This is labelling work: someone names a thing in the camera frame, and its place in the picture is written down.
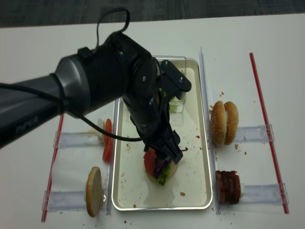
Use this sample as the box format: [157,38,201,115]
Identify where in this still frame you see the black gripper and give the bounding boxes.
[122,78,183,164]

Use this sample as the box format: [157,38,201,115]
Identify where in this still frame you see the purple cabbage leaves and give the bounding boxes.
[153,159,168,179]

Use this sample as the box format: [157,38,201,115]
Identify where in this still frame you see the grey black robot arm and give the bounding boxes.
[0,33,192,163]

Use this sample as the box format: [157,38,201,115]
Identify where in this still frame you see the upper tomato slice on bun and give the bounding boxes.
[143,148,156,176]

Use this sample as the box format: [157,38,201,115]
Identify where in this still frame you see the lettuce leaf on bun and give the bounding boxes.
[157,165,171,186]

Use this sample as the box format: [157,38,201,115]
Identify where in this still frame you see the lower standing tomato slice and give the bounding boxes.
[102,135,112,163]

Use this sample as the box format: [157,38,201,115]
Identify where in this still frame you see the standing tomato slice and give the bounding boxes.
[102,135,112,163]
[104,119,112,144]

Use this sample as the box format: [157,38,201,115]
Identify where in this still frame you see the upper standing tomato slice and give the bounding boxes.
[104,119,112,144]

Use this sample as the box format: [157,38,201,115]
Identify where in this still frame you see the stack of bacon slices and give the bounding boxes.
[215,170,241,205]

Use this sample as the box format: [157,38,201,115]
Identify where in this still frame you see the bottom bun on tray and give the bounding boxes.
[145,162,178,186]

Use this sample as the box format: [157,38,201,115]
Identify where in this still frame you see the left clear acrylic divider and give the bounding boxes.
[105,99,120,215]

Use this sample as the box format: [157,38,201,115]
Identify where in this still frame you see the clear acrylic divider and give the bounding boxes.
[105,99,120,215]
[199,47,221,215]

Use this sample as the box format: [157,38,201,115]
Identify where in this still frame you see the white metal tray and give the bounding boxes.
[112,57,213,211]

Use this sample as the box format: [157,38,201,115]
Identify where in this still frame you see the clear plastic salad box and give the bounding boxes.
[155,56,192,114]

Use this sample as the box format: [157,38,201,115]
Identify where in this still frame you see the white block left holder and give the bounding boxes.
[97,119,107,144]

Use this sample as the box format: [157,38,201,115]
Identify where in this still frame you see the right clear acrylic divider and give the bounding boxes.
[199,47,221,215]

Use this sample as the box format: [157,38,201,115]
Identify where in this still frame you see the left sesame bun top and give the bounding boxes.
[210,101,227,145]

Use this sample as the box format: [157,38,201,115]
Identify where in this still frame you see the sesame bun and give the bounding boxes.
[224,101,239,145]
[210,101,227,145]

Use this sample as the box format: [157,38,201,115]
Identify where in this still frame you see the standing bun bottom slice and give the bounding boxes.
[86,167,102,217]

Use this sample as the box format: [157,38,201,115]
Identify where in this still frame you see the right sesame bun top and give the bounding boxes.
[224,101,239,145]

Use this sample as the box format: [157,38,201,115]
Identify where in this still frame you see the white block by bacon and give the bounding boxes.
[239,183,245,199]

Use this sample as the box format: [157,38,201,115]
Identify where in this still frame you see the left red tape strip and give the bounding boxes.
[41,114,64,222]

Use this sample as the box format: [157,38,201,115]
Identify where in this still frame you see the red tape strip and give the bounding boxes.
[41,114,64,222]
[249,52,289,214]

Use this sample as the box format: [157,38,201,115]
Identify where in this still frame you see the right red tape strip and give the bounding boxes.
[249,52,289,214]

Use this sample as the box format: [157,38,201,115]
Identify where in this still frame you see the upper left acrylic rail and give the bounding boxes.
[53,132,104,148]

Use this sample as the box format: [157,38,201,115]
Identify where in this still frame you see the acrylic rail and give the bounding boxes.
[53,132,104,148]
[234,125,274,143]
[41,191,87,211]
[240,183,289,205]

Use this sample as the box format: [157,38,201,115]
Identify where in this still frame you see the upper right acrylic rail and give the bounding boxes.
[234,125,274,143]

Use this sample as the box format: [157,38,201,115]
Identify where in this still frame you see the lower left acrylic rail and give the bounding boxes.
[41,191,87,211]

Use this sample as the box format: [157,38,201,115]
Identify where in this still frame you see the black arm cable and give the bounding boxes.
[0,7,165,153]

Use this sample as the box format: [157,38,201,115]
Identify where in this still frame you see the lower right acrylic rail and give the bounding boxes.
[240,183,289,205]

